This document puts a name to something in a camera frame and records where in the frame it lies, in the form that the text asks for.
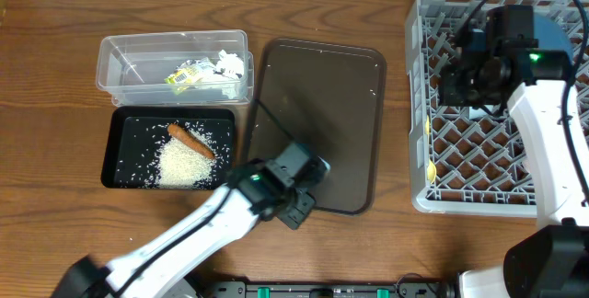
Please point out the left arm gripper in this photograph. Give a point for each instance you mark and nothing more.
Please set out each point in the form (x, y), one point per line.
(297, 221)

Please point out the pile of white rice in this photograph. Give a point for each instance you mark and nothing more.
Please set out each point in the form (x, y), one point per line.
(179, 167)

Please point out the clear plastic waste bin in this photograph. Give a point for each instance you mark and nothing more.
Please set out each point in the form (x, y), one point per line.
(133, 68)

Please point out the yellow green snack wrapper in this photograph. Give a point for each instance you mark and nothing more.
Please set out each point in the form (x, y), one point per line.
(190, 72)

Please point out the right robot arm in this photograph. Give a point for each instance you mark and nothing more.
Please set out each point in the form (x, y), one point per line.
(514, 61)

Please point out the blue plate bowl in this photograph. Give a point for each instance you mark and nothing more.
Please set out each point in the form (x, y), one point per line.
(550, 36)

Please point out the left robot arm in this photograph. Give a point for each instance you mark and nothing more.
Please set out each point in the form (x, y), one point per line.
(260, 190)

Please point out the orange carrot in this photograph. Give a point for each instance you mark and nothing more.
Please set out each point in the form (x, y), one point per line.
(190, 141)

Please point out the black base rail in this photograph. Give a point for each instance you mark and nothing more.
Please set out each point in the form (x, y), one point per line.
(406, 288)

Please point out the crumpled white tissue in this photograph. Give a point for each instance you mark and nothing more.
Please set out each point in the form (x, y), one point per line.
(230, 65)

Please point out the grey dishwasher rack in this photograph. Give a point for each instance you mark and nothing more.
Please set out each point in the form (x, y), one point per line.
(480, 158)

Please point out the dark brown serving tray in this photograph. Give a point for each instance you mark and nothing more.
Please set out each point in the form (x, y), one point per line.
(329, 97)

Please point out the black waste tray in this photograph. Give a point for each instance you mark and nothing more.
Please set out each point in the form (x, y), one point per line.
(137, 132)

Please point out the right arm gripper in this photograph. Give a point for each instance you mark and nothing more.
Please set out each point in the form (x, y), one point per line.
(448, 95)

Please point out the yellow plastic spoon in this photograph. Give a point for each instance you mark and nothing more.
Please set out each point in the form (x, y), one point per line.
(431, 168)

